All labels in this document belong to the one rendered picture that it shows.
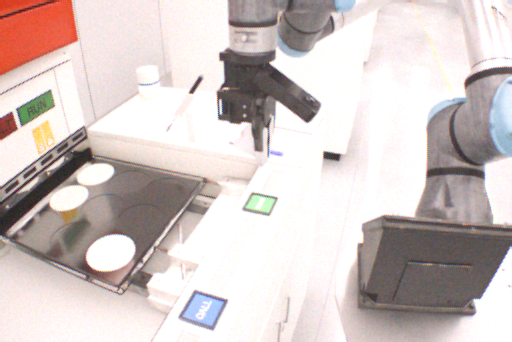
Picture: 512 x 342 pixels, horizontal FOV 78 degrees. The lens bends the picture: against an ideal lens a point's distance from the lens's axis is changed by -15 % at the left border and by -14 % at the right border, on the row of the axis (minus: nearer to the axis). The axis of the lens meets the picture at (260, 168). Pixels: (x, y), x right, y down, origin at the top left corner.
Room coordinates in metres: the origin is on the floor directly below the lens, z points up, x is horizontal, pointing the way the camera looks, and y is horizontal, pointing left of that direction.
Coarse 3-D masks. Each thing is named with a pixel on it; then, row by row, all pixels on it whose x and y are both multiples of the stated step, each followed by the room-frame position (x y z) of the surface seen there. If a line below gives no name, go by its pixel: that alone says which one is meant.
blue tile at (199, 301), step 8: (200, 296) 0.34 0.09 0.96; (192, 304) 0.32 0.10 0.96; (200, 304) 0.32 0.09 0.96; (208, 304) 0.32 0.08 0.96; (216, 304) 0.32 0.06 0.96; (192, 312) 0.31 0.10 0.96; (200, 312) 0.31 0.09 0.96; (208, 312) 0.31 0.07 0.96; (216, 312) 0.31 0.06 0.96; (200, 320) 0.29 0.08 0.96; (208, 320) 0.29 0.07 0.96
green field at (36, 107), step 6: (42, 96) 0.77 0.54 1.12; (48, 96) 0.79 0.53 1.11; (36, 102) 0.75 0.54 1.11; (42, 102) 0.77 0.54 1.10; (48, 102) 0.79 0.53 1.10; (24, 108) 0.71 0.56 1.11; (30, 108) 0.73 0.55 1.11; (36, 108) 0.75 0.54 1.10; (42, 108) 0.76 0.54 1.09; (48, 108) 0.78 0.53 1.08; (24, 114) 0.71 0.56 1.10; (30, 114) 0.72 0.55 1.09; (36, 114) 0.74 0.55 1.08; (24, 120) 0.70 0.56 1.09
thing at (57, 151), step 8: (72, 136) 0.83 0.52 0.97; (80, 136) 0.87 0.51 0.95; (64, 144) 0.80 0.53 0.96; (72, 144) 0.83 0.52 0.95; (56, 152) 0.77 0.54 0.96; (40, 160) 0.71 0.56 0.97; (48, 160) 0.74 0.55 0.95; (32, 168) 0.69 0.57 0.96; (40, 168) 0.70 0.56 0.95; (24, 176) 0.66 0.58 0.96; (8, 184) 0.61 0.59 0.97; (16, 184) 0.63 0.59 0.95; (0, 192) 0.58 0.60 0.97; (8, 192) 0.60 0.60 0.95; (0, 200) 0.57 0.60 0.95
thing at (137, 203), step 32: (96, 160) 0.82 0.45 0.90; (96, 192) 0.67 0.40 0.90; (128, 192) 0.68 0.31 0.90; (160, 192) 0.68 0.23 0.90; (32, 224) 0.55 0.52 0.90; (64, 224) 0.56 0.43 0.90; (96, 224) 0.56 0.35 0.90; (128, 224) 0.57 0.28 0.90; (160, 224) 0.57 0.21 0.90; (64, 256) 0.46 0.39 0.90
